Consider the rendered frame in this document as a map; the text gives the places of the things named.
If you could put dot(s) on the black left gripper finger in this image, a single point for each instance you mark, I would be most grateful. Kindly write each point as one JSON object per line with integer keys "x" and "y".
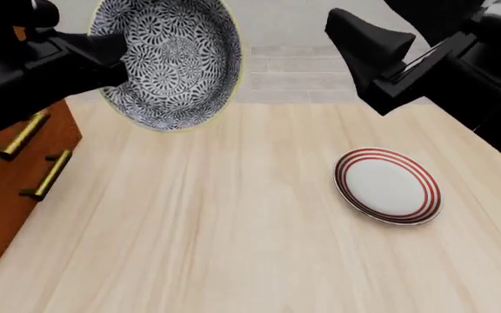
{"x": 98, "y": 78}
{"x": 100, "y": 49}

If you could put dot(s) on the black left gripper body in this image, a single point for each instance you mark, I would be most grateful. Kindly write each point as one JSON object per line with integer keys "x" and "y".
{"x": 44, "y": 49}

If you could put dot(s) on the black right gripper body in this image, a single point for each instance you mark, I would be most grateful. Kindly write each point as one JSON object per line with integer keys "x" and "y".
{"x": 416, "y": 81}

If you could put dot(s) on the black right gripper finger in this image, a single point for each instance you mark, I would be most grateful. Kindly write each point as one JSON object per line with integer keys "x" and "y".
{"x": 433, "y": 16}
{"x": 363, "y": 42}

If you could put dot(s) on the black white patterned bowl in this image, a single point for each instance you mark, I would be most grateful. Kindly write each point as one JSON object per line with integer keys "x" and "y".
{"x": 181, "y": 65}

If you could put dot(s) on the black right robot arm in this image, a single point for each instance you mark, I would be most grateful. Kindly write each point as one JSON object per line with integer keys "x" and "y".
{"x": 494, "y": 84}

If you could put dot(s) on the wooden cabinet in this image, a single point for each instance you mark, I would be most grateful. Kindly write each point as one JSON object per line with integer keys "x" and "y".
{"x": 2, "y": 212}

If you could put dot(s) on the white plate with red rings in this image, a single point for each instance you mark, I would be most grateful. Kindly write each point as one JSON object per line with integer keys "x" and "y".
{"x": 387, "y": 187}

